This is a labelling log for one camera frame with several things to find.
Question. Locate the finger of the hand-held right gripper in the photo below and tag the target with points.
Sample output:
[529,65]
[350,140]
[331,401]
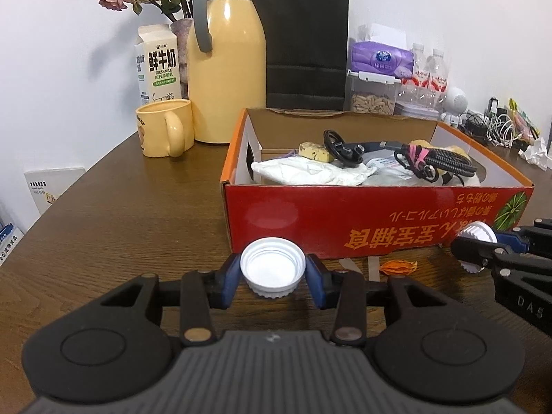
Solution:
[509,238]
[478,252]

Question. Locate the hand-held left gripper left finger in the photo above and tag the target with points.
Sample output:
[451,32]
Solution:
[230,280]

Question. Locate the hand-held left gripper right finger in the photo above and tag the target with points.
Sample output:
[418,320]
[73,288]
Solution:
[317,282]

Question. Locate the white ribbed lid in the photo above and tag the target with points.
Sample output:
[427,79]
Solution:
[478,233]

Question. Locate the large white bottle cap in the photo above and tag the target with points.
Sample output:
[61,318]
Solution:
[271,265]

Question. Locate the red cardboard box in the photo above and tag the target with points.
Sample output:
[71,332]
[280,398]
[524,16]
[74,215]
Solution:
[302,215]

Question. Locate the white plastic bag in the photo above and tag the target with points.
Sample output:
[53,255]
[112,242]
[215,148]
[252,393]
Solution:
[302,172]

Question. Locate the wet wipes packet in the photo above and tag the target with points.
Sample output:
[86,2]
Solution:
[392,166]

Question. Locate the yellow sponge block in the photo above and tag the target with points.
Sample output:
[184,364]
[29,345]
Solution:
[317,151]

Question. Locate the purple cloth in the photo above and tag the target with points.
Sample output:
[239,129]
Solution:
[287,154]

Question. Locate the clear tape strip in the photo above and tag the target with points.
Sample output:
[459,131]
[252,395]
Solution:
[374,267]
[349,265]

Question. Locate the crumpled white paper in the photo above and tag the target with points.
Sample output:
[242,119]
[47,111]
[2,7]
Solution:
[534,155]

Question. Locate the colourful snack packet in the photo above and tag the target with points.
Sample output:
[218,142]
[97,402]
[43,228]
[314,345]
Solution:
[524,120]

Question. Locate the black power adapter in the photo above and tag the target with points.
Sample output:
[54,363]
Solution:
[497,105]

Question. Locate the white robot figurine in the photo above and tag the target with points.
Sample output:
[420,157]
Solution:
[457,99]

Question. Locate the small printed tin box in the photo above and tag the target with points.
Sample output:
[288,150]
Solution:
[418,111]

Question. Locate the yellow mug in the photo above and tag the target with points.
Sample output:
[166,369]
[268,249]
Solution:
[153,133]

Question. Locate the clear water bottle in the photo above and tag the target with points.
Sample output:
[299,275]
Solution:
[419,73]
[437,77]

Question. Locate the clear seed container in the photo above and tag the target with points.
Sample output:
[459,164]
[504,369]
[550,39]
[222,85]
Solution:
[371,101]

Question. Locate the white flat carton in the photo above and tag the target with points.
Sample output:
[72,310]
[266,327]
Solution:
[51,189]

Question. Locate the yellow thermos jug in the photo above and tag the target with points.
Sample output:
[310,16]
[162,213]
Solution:
[228,73]

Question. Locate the purple tissue pack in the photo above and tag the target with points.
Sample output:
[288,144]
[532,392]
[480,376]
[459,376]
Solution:
[379,58]

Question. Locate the white milk carton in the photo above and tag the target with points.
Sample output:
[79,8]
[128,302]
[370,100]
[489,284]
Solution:
[161,69]

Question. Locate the blue and white booklet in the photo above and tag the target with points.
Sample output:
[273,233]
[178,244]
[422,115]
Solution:
[8,237]

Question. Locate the grey vase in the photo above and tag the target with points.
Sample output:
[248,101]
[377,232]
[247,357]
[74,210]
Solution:
[183,51]

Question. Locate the black paper bag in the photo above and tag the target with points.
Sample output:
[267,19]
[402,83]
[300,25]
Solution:
[302,43]

